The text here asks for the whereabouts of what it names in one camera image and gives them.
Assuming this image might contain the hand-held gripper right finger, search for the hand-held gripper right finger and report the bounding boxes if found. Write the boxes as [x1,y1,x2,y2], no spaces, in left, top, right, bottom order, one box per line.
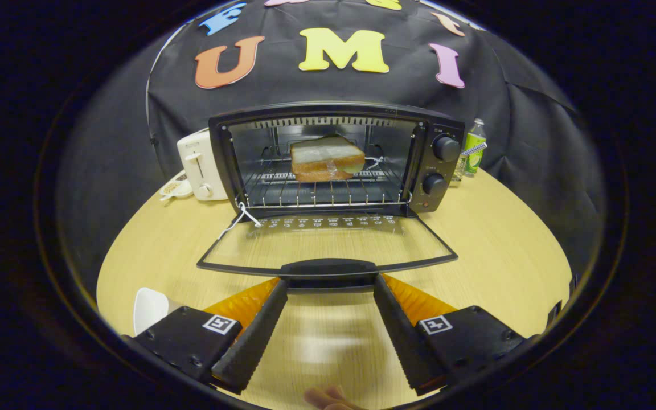
[372,273,534,396]

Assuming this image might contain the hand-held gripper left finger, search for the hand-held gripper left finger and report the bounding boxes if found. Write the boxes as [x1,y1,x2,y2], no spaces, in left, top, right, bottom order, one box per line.
[123,277,289,395]

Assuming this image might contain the black toaster oven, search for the black toaster oven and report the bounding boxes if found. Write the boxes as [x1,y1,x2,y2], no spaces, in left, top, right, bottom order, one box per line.
[196,101,466,288]

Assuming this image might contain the toasted lettuce sandwich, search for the toasted lettuce sandwich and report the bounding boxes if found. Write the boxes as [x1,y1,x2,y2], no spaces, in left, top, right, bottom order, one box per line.
[290,134,366,183]

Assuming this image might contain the white pop-up toaster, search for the white pop-up toaster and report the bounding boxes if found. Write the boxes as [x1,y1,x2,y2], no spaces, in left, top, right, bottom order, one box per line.
[177,128,229,201]

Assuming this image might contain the white plate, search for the white plate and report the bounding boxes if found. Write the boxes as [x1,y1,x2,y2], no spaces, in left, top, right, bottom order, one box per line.
[134,287,170,337]

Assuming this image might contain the small white seed dish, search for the small white seed dish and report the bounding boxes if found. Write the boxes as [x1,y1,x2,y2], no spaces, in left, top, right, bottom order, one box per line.
[159,171,194,201]

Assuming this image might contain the green drink bottle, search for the green drink bottle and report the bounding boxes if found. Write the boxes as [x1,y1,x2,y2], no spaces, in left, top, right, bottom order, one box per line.
[464,118,487,176]

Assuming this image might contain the white string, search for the white string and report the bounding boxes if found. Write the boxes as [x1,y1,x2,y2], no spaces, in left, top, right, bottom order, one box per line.
[218,202,262,240]

